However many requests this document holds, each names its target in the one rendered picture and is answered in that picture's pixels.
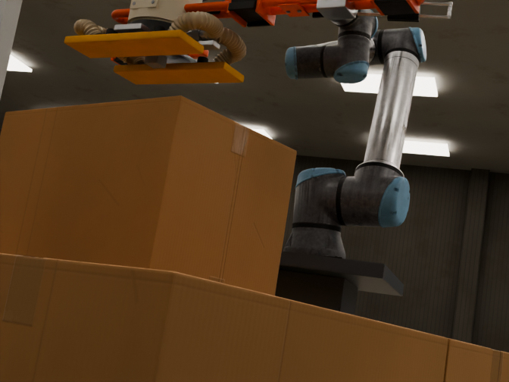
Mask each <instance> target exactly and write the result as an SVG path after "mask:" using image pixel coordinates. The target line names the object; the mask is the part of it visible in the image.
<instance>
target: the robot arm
mask: <svg viewBox="0 0 509 382"><path fill-rule="evenodd" d="M358 12H367V13H373V11H372V10H371V9H361V10H357V13H356V18H355V19H341V20H331V21H332V22H333V23H334V24H335V25H336V26H338V27H339V34H338V40H337V41H333V42H326V43H322V44H318V45H306V46H298V47H295V46H294V47H290V48H288V49H287V51H286V56H285V66H286V73H287V75H288V77H289V78H290V79H296V80H297V79H310V78H334V79H335V80H336V81H337V82H339V83H344V84H346V83H349V84H353V83H359V82H361V81H363V80H365V79H366V77H367V72H368V68H369V66H370V65H373V64H384V66H383V72H382V76H381V80H380V85H379V91H378V95H377V99H376V105H375V109H374V113H373V120H372V124H371V128H370V135H369V139H368V143H367V149H366V153H365V157H364V162H363V163H361V164H359V165H358V166H357V167H356V169H355V173H354V176H353V177H346V174H345V172H344V171H343V170H340V169H335V168H310V169H307V170H304V171H302V172H301V173H299V175H298V179H297V183H296V186H295V203H294V211H293V221H292V232H291V234H290V236H289V239H288V241H287V243H286V245H285V247H284V250H283V251H284V252H295V253H301V254H308V255H322V256H333V257H335V256H338V257H343V258H344V259H345V250H344V246H343V243H342V238H341V229H342V226H360V227H397V226H399V225H401V224H402V223H403V222H404V220H405V218H406V216H407V212H408V209H409V203H410V193H409V190H410V186H409V182H408V180H407V179H406V178H405V177H404V175H403V173H402V172H401V170H400V169H399V168H400V163H401V156H402V152H403V147H404V139H405V134H406V130H407V125H408V118H409V114H410V109H411V101H412V97H413V92H414V84H415V80H416V75H417V68H418V67H419V63H423V62H425V61H426V41H425V37H424V34H423V31H422V30H421V29H420V28H419V27H409V28H398V29H386V30H378V20H377V17H368V16H358Z"/></svg>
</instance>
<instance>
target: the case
mask: <svg viewBox="0 0 509 382"><path fill-rule="evenodd" d="M296 154H297V151H295V150H294V149H291V148H289V147H288V146H285V145H283V144H282V143H280V142H277V141H275V140H273V139H271V138H269V137H267V136H265V135H263V134H260V133H258V132H256V131H254V130H252V129H250V128H248V127H245V126H243V125H241V124H239V123H237V122H235V121H233V120H231V119H229V118H227V117H224V116H223V115H221V114H218V113H217V112H215V111H212V110H210V109H208V108H206V107H204V106H202V105H200V104H198V103H196V102H193V101H191V100H189V99H187V98H185V97H183V96H181V95H178V96H169V97H160V98H153V99H137V100H129V101H120V102H105V103H96V104H88V105H72V106H64V107H56V108H40V109H32V110H23V111H8V112H5V117H4V121H3V124H2V131H1V135H0V253H4V254H12V255H25V256H33V257H40V258H55V259H62V260H70V261H84V262H91V263H99V264H107V265H120V266H128V267H135V268H149V269H157V270H165V271H175V272H180V273H183V274H188V275H192V276H195V277H200V278H204V279H208V280H213V281H217V282H220V283H225V284H229V285H232V286H236V287H241V288H245V289H248V290H254V291H257V292H260V293H266V294H270V295H273V296H275V292H276V283H277V278H278V273H279V263H280V258H281V253H282V247H283V238H284V233H285V228H286V219H287V213H288V208H289V199H290V193H291V188H292V179H293V174H294V169H295V160H296Z"/></svg>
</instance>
